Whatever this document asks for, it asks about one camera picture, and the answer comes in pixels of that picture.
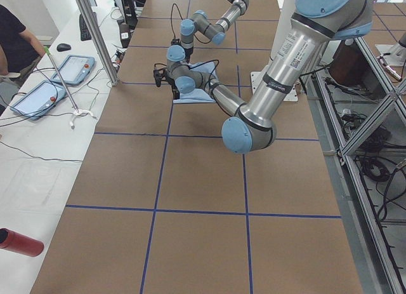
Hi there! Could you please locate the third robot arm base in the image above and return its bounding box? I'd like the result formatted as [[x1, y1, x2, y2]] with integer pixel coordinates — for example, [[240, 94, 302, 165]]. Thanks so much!
[[375, 34, 405, 66]]

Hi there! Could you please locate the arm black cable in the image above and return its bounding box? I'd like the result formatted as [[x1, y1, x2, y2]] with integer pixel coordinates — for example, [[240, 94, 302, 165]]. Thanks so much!
[[187, 59, 229, 98], [170, 2, 210, 44]]

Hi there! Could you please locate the metal grabber stick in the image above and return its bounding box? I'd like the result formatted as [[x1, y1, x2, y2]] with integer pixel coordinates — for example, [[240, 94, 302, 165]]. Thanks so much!
[[44, 47, 96, 129]]

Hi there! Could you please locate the black computer mouse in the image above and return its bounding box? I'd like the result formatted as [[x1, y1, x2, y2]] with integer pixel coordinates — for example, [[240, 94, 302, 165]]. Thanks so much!
[[56, 43, 72, 52]]

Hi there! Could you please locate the teach pendant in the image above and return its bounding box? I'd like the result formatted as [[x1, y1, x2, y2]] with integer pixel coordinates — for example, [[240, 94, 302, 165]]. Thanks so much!
[[58, 55, 95, 86], [10, 81, 66, 120]]

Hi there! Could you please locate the aluminium frame cabinet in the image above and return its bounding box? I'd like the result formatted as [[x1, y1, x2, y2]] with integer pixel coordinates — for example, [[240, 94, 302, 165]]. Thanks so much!
[[301, 8, 406, 294]]

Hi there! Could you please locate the far teach pendant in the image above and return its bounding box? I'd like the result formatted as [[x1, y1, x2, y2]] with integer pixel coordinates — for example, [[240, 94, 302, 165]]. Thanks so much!
[[58, 55, 95, 86]]

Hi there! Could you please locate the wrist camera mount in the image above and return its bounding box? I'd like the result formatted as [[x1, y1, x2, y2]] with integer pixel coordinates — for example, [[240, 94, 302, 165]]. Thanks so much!
[[153, 63, 168, 87], [171, 38, 182, 46]]

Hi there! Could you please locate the light blue t-shirt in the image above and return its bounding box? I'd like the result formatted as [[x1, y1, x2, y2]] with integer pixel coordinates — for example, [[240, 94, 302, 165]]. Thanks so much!
[[173, 60, 217, 104]]

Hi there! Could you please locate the person in black shirt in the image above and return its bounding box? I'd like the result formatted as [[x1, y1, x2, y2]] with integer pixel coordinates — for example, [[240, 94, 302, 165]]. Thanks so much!
[[1, 5, 46, 87]]

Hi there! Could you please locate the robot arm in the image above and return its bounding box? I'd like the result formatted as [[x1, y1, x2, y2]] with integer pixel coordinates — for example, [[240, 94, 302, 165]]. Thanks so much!
[[180, 0, 249, 62], [166, 0, 375, 154]]

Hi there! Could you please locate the aluminium frame post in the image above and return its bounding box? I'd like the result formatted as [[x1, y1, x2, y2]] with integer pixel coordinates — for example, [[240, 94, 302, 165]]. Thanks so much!
[[76, 0, 118, 86]]

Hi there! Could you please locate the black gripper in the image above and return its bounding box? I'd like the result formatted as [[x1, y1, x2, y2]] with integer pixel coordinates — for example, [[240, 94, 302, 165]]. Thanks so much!
[[184, 47, 193, 62], [167, 78, 178, 100]]

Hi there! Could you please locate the red cylinder bottle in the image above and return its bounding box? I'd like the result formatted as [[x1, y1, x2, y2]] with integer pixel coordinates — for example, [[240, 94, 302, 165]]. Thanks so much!
[[1, 228, 44, 257]]

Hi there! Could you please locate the black keyboard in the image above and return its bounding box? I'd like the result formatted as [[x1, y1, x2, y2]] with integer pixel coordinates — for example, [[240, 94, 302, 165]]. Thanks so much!
[[79, 14, 91, 41]]

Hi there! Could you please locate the near teach pendant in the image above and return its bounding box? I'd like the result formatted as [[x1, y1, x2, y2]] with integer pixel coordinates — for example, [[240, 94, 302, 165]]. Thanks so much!
[[10, 81, 66, 120]]

